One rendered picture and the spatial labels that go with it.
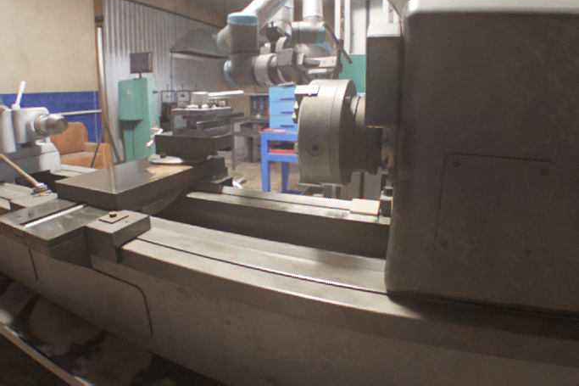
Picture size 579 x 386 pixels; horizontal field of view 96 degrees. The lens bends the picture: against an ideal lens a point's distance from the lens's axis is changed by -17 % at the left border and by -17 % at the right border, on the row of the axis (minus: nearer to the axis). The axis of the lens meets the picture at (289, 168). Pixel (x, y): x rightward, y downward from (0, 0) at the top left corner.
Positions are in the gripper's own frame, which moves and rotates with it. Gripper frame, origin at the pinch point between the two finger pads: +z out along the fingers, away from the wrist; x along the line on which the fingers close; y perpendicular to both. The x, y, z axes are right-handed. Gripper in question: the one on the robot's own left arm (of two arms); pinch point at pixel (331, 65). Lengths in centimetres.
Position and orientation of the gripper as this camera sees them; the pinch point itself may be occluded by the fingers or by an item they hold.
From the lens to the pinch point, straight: 82.6
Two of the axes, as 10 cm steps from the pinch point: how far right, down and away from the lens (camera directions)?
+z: 8.5, 1.0, -5.2
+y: -1.7, 9.8, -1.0
